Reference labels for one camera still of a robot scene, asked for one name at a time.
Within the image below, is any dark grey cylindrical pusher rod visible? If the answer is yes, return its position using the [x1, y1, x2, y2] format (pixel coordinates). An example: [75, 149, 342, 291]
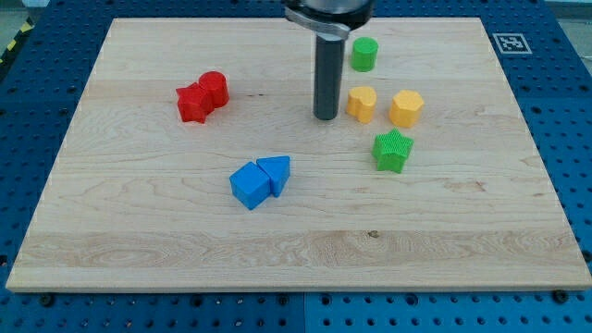
[314, 33, 345, 120]

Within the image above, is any black round robot end flange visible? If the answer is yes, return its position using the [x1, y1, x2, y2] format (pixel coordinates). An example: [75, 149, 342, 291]
[284, 0, 376, 40]

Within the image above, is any green star block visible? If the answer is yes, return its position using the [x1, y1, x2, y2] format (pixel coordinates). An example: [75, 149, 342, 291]
[372, 129, 414, 174]

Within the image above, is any red star block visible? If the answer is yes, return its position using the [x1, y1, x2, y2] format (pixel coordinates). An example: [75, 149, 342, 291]
[176, 82, 214, 123]

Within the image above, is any green cylinder block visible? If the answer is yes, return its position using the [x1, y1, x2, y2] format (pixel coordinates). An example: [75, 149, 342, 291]
[351, 37, 378, 72]

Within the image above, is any yellow heart block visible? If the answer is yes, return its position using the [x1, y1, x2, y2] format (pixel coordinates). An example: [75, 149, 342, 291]
[346, 86, 377, 124]

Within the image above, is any yellow hexagon block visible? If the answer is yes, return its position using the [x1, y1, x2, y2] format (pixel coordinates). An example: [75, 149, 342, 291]
[388, 90, 425, 128]

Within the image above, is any red cylinder block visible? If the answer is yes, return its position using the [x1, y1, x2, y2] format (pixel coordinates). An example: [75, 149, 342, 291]
[198, 71, 229, 108]

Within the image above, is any blue triangle block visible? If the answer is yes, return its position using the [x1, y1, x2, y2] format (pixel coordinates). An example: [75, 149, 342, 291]
[256, 155, 290, 197]

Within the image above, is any blue cube block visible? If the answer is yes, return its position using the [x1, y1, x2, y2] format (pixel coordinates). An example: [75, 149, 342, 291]
[229, 162, 271, 210]

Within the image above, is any light wooden board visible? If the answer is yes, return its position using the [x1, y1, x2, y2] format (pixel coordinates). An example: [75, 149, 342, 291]
[6, 18, 591, 293]

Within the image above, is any white fiducial marker tag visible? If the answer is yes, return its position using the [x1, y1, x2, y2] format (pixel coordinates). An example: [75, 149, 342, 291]
[493, 32, 532, 55]

